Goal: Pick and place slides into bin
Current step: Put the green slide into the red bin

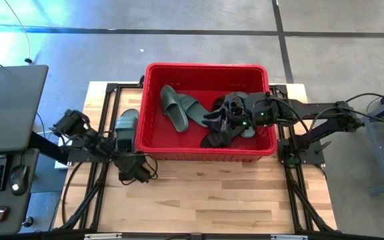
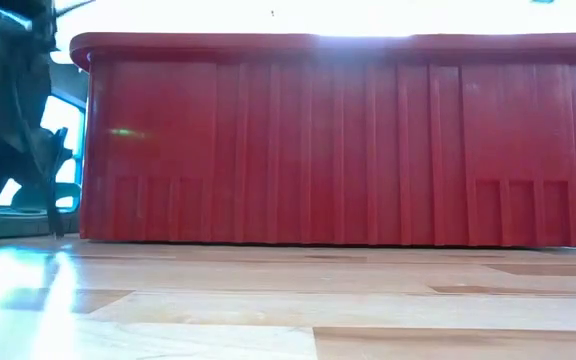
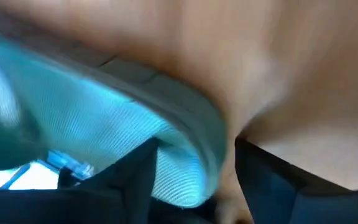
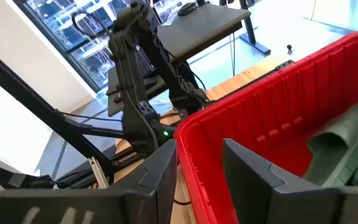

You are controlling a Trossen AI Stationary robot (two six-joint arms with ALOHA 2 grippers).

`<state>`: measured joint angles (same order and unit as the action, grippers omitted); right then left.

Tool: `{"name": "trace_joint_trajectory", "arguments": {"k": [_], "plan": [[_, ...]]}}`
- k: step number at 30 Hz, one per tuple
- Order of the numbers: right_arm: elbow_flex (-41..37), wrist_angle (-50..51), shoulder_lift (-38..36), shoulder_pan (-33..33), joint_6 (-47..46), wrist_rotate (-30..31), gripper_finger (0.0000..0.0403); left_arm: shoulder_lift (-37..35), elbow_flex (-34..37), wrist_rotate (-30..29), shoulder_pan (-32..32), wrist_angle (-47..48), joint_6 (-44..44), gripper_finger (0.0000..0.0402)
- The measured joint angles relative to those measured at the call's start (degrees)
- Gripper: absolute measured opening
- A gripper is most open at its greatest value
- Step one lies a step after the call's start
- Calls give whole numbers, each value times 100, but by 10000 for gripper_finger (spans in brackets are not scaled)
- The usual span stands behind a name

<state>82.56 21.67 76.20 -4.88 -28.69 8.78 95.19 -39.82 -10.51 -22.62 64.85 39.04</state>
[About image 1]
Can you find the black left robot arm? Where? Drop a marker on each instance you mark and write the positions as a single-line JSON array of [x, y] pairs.
[[70, 123]]

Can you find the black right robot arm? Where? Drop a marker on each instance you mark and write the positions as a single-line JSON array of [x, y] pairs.
[[312, 108]]

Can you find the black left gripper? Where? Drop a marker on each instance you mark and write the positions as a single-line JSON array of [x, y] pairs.
[[132, 166]]

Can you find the blue-grey metal cart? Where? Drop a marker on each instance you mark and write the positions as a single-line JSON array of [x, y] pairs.
[[375, 140]]

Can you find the black round knob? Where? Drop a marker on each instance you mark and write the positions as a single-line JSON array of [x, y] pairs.
[[29, 221]]

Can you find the black desk support bar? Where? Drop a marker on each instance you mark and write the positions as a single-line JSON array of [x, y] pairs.
[[45, 146]]

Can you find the black aluminium table frame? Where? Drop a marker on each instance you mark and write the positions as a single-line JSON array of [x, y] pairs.
[[111, 87]]

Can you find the red plastic bin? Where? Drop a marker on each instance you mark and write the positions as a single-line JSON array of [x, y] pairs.
[[165, 143]]

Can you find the white power box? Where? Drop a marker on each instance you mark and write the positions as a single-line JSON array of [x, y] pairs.
[[60, 165]]

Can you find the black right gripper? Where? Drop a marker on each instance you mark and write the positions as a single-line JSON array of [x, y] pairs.
[[242, 115]]

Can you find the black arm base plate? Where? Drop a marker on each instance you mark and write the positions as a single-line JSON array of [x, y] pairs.
[[283, 146], [78, 157]]

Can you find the green rubber slide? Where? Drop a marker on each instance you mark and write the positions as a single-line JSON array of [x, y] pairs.
[[175, 113], [195, 111], [127, 123], [249, 133]]

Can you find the black computer mouse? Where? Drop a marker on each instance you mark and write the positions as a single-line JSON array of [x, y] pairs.
[[18, 178]]

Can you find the black rubber slide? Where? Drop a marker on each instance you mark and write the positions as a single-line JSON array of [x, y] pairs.
[[218, 103], [213, 141]]

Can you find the small brown device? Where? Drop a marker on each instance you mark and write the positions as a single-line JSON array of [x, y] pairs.
[[0, 214]]

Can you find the grey keyboard tray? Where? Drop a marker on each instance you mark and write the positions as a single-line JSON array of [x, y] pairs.
[[18, 210]]

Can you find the silver metal bracket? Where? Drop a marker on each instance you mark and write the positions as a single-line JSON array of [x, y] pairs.
[[102, 237], [288, 237]]

